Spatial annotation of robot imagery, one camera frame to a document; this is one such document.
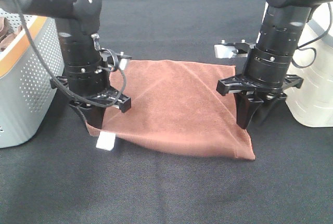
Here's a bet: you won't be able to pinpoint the brown microfiber towel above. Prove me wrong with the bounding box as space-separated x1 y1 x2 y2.
87 60 255 161

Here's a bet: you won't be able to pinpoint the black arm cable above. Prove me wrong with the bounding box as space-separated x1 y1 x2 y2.
290 2 333 69
0 0 126 107

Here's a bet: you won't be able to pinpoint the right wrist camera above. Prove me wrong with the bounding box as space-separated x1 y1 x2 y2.
214 39 255 59

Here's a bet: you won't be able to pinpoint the white plastic storage bin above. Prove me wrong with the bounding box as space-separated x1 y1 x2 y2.
285 4 332 127

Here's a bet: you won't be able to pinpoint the grey perforated laundry basket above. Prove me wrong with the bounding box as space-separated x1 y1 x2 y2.
1 10 64 148

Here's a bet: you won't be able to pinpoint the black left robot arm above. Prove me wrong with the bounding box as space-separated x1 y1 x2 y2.
1 0 131 128

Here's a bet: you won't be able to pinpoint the brown towels in basket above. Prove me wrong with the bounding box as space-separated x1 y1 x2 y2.
1 17 23 52

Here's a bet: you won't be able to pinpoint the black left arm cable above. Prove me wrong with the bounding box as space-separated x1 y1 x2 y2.
0 0 126 107

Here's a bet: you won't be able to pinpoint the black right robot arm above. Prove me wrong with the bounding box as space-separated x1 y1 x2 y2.
216 0 332 129

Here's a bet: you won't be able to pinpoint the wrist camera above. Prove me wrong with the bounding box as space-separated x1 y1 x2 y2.
101 52 132 72
214 39 255 59

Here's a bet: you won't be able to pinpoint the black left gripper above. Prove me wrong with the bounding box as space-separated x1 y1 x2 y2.
65 86 131 129

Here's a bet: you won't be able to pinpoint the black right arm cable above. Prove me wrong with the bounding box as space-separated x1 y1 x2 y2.
290 2 333 69

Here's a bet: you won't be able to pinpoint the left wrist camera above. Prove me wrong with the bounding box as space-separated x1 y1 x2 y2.
101 52 132 72

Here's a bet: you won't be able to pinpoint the black cloth table cover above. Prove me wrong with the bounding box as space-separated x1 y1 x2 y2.
1 0 332 223

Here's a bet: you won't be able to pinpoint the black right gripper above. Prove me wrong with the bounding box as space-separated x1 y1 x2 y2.
216 74 303 129

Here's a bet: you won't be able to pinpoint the white towel label tag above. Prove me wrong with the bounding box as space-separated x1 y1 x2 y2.
96 131 116 151

